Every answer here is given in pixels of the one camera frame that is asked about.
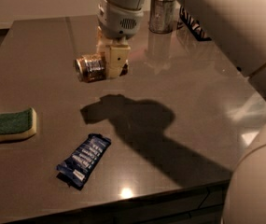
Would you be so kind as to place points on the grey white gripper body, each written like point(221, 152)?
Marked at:
point(118, 22)

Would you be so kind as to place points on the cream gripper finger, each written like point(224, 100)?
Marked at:
point(116, 57)
point(101, 42)

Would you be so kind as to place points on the orange soda can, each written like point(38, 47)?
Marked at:
point(91, 68)

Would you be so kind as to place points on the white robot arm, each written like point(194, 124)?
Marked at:
point(238, 27)

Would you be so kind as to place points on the metal cup with cotton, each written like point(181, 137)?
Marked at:
point(161, 18)

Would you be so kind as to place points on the green and yellow sponge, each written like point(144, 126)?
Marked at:
point(18, 126)

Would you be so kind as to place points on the blue snack bar wrapper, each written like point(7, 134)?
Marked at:
point(80, 164)

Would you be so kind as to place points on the black wire napkin holder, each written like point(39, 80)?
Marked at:
point(193, 25)

